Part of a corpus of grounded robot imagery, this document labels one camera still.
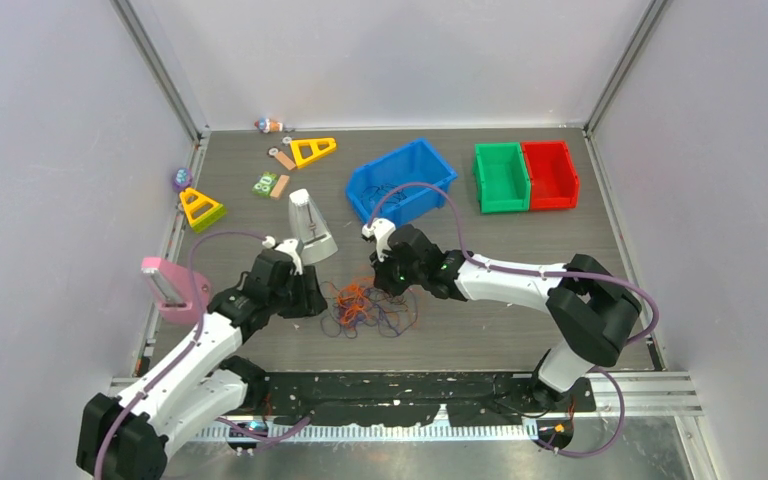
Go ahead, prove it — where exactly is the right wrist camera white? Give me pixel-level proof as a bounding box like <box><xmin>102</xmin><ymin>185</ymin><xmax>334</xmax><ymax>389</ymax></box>
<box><xmin>361</xmin><ymin>218</ymin><xmax>397</xmax><ymax>261</ymax></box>

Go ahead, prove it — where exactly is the tan strip with ring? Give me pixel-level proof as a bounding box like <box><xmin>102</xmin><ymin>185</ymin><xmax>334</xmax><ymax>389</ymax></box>
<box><xmin>267</xmin><ymin>147</ymin><xmax>296</xmax><ymax>171</ymax></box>

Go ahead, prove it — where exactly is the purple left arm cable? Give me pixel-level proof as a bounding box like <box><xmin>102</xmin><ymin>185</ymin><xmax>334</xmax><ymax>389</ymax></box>
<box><xmin>93</xmin><ymin>230</ymin><xmax>273</xmax><ymax>480</ymax></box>

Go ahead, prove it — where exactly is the pink metronome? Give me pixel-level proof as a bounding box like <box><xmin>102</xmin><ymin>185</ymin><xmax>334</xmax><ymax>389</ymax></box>
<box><xmin>141</xmin><ymin>257</ymin><xmax>200</xmax><ymax>327</ymax></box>

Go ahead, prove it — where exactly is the orange cable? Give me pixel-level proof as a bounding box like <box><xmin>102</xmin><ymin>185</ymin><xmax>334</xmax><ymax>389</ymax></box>
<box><xmin>328</xmin><ymin>278</ymin><xmax>385</xmax><ymax>330</ymax></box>

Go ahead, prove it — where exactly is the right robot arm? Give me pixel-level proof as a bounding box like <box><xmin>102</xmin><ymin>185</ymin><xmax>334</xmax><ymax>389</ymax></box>
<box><xmin>361</xmin><ymin>219</ymin><xmax>643</xmax><ymax>411</ymax></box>

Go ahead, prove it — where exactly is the blue plastic bin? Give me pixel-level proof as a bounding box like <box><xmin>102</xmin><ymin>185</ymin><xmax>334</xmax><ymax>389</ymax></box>
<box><xmin>345</xmin><ymin>138</ymin><xmax>458</xmax><ymax>226</ymax></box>

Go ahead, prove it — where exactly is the yellow triangle toy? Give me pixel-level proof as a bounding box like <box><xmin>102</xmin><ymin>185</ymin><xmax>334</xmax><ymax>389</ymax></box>
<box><xmin>290</xmin><ymin>137</ymin><xmax>338</xmax><ymax>169</ymax></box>
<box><xmin>179</xmin><ymin>187</ymin><xmax>227</xmax><ymax>234</ymax></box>

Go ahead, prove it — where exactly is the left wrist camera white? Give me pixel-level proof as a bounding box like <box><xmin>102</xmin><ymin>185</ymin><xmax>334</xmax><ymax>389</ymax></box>
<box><xmin>261</xmin><ymin>235</ymin><xmax>304</xmax><ymax>275</ymax></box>

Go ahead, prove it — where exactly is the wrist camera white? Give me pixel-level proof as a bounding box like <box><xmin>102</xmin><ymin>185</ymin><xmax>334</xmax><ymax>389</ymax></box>
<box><xmin>261</xmin><ymin>235</ymin><xmax>304</xmax><ymax>275</ymax></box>
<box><xmin>361</xmin><ymin>218</ymin><xmax>397</xmax><ymax>261</ymax></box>

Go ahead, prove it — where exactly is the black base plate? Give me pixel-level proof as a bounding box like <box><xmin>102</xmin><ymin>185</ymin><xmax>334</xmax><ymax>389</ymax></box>
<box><xmin>233</xmin><ymin>372</ymin><xmax>596</xmax><ymax>427</ymax></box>

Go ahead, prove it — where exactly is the green toy block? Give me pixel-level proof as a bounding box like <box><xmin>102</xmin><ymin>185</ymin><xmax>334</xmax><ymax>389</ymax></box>
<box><xmin>252</xmin><ymin>172</ymin><xmax>279</xmax><ymax>198</ymax></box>

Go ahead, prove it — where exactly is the purple round toy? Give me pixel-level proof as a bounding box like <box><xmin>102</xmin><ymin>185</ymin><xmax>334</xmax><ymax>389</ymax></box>
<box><xmin>172</xmin><ymin>167</ymin><xmax>193</xmax><ymax>193</ymax></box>

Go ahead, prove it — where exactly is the green plastic bin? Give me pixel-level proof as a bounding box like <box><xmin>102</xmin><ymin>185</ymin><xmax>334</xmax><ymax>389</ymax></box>
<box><xmin>472</xmin><ymin>143</ymin><xmax>532</xmax><ymax>214</ymax></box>

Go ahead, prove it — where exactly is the yellow triangle toy far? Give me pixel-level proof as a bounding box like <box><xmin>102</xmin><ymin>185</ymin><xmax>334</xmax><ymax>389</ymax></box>
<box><xmin>290</xmin><ymin>137</ymin><xmax>338</xmax><ymax>169</ymax></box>

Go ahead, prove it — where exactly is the yellow triangle toy near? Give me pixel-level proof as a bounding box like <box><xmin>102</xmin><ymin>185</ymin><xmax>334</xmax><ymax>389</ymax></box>
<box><xmin>179</xmin><ymin>187</ymin><xmax>227</xmax><ymax>234</ymax></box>

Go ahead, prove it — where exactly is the wooden block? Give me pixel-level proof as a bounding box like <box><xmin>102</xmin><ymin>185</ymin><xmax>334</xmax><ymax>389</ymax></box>
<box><xmin>270</xmin><ymin>175</ymin><xmax>290</xmax><ymax>199</ymax></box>

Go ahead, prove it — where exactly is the small figurine toy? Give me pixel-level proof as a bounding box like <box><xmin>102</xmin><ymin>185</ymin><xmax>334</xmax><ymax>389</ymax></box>
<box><xmin>253</xmin><ymin>117</ymin><xmax>286</xmax><ymax>134</ymax></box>

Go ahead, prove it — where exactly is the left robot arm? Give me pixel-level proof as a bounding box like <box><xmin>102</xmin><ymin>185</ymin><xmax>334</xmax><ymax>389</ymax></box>
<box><xmin>76</xmin><ymin>242</ymin><xmax>327</xmax><ymax>479</ymax></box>

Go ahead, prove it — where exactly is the red plastic bin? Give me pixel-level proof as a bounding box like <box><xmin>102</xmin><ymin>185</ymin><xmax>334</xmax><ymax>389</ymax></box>
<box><xmin>520</xmin><ymin>141</ymin><xmax>580</xmax><ymax>211</ymax></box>

